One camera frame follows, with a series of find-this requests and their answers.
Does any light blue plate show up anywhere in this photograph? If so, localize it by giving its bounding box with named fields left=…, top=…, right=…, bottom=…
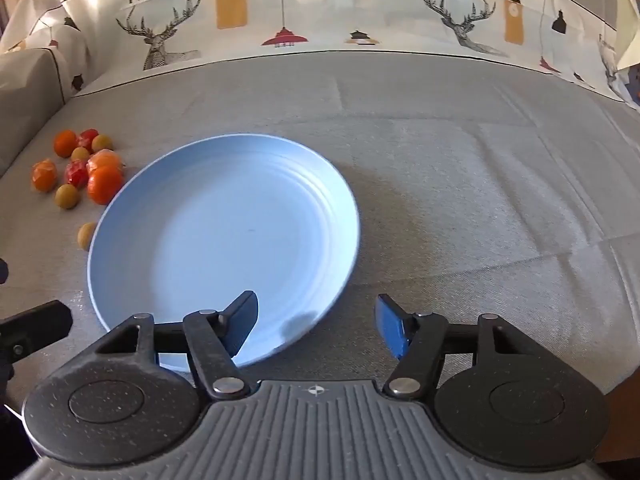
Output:
left=87, top=133, right=361, bottom=373

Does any peeled tangerine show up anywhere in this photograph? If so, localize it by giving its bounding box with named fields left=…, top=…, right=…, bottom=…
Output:
left=31, top=159, right=58, bottom=193
left=86, top=149, right=124, bottom=172

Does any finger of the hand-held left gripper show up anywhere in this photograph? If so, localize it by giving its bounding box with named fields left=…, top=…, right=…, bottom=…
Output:
left=0, top=301, right=72, bottom=361

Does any small orange tangerine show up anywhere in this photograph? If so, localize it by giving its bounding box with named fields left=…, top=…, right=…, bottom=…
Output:
left=53, top=130, right=79, bottom=158

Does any grey bed sheet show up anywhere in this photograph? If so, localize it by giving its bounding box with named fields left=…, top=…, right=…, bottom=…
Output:
left=0, top=50, right=640, bottom=411

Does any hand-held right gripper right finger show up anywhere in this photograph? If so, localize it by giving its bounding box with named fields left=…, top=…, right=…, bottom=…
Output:
left=375, top=294, right=545, bottom=400

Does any large orange tangerine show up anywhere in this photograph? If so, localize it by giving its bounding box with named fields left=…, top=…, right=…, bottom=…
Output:
left=87, top=166, right=125, bottom=206

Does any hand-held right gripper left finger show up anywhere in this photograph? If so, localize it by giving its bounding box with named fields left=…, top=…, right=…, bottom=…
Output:
left=92, top=290, right=259, bottom=401

